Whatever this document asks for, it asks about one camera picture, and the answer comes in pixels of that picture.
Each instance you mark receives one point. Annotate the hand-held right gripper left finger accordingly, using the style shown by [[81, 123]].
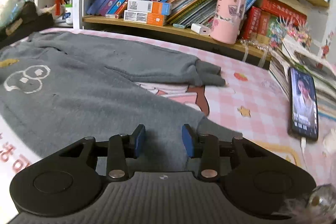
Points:
[[139, 141]]

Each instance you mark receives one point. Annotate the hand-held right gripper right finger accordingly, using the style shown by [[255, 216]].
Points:
[[187, 141]]

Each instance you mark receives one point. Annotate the grey sweatshirt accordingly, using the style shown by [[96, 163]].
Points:
[[86, 98]]

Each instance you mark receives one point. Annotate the pink checked cartoon table mat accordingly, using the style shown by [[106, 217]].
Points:
[[262, 108]]

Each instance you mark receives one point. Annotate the white charger adapter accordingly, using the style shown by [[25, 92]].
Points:
[[200, 29]]

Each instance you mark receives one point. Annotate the small light blue eraser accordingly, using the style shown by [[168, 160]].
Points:
[[179, 26]]

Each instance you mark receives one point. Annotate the black smartphone with lit screen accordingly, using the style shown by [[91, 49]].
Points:
[[303, 103]]

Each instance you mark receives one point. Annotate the orange and white box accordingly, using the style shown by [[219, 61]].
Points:
[[144, 18], [149, 7]]

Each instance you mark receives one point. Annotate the pink stickered cylinder container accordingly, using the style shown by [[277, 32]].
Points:
[[227, 16]]

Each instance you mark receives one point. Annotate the red standing dictionary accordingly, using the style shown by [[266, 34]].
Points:
[[250, 22]]

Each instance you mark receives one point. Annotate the orange-red standing dictionary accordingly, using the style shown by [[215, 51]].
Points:
[[263, 27]]

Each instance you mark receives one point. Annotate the white jar with blue label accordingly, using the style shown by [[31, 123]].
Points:
[[68, 14]]

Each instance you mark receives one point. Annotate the stack of magazines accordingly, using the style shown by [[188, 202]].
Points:
[[325, 92]]

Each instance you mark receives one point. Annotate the red tassel ornament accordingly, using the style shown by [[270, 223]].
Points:
[[57, 2]]

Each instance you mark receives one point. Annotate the red flat-lying dictionary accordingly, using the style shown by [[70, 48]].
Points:
[[283, 10]]

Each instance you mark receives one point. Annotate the dark brown bag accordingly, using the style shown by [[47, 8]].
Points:
[[29, 19]]

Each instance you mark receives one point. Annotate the plastic bag of plush toys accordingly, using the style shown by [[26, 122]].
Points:
[[13, 3]]

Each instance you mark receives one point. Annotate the cartoon wall poster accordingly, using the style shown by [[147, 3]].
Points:
[[329, 44]]

